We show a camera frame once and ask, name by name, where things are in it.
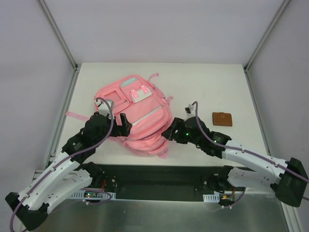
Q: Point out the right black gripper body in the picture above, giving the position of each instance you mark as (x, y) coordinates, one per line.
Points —
(174, 130)

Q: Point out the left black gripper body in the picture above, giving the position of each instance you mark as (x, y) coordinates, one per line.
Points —
(121, 124)

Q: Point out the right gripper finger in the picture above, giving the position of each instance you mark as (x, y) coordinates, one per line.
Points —
(169, 134)
(176, 124)

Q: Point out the pink student backpack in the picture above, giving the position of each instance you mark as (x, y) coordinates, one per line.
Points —
(146, 108)

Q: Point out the brown leather wallet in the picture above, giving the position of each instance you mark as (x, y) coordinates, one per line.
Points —
(222, 119)

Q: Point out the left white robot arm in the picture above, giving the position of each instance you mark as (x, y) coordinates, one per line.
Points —
(68, 173)

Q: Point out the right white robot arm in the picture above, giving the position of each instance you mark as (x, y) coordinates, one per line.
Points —
(287, 179)

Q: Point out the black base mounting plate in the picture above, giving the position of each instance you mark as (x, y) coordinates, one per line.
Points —
(161, 183)

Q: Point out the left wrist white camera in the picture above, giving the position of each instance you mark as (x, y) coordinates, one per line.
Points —
(105, 108)

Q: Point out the left white cable duct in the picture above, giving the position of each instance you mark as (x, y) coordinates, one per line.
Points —
(82, 194)

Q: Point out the white cable duct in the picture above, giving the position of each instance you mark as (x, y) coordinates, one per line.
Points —
(211, 198)
(82, 194)

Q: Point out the right white cable duct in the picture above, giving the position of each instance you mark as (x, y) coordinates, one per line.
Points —
(211, 198)

